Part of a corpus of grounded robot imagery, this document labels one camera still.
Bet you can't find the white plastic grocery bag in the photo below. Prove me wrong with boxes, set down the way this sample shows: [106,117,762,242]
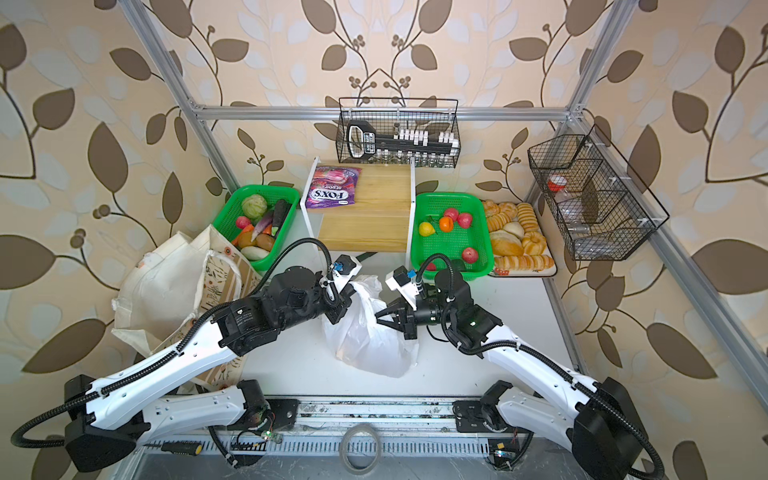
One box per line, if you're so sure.
[322,275,420,378]

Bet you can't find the yellow lemon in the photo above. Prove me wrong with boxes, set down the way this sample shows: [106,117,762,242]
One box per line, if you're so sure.
[418,222,436,237]

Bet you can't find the red apple back right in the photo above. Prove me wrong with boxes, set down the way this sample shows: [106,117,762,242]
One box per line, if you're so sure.
[457,212,473,229]

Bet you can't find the left green basket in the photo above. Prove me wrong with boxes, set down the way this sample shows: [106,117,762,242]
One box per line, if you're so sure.
[212,185,300,271]

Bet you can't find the red apple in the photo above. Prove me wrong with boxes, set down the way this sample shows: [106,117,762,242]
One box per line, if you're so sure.
[462,247,479,264]
[457,212,473,229]
[443,208,459,222]

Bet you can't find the right black wire basket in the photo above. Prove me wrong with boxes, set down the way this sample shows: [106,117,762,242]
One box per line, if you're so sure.
[527,126,669,261]

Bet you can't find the bread tray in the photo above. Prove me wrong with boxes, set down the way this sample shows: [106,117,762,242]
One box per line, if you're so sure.
[481,200,557,278]

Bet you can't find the yellow handled screwdriver left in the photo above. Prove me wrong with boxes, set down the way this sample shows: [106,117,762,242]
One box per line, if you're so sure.
[145,441,203,457]

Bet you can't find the tape roll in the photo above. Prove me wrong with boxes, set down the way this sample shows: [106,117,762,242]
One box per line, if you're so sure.
[338,423,383,476]

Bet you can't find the red apple back left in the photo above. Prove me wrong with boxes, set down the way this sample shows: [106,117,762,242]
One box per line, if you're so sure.
[443,208,459,222]

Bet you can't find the plastic bottle red cap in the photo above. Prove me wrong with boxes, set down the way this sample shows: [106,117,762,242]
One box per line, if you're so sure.
[547,174,584,229]

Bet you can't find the back black wire basket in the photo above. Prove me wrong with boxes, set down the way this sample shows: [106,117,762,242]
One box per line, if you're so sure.
[335,96,461,169]

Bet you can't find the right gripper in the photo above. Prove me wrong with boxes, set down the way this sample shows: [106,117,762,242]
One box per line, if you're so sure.
[372,296,456,340]

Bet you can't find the cream canvas tote bag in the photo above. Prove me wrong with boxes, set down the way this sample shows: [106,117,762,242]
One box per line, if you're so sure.
[112,226,261,357]

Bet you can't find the white wooden two-tier shelf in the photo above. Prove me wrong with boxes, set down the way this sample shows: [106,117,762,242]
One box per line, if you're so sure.
[299,157,416,267]

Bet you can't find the purple Fox's candy bag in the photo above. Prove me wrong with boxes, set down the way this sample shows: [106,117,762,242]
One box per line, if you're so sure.
[305,166,361,209]

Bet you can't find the orange fruit small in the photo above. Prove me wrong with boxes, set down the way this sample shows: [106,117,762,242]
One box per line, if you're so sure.
[438,216,455,233]

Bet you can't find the black wire basket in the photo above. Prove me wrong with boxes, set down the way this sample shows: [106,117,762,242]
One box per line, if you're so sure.
[527,126,669,261]
[335,96,461,169]

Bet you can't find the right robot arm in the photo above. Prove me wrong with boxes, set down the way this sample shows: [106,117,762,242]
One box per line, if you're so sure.
[376,266,666,479]

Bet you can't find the green cabbage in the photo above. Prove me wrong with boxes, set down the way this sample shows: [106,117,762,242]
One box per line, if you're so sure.
[241,194,269,222]

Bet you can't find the right green basket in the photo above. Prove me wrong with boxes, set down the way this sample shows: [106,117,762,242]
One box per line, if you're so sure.
[410,192,493,281]

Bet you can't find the green basket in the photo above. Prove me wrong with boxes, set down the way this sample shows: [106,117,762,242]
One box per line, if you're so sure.
[212,185,300,271]
[410,192,493,281]

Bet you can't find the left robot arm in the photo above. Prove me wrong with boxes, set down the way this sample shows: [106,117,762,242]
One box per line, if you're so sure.
[11,254,361,472]

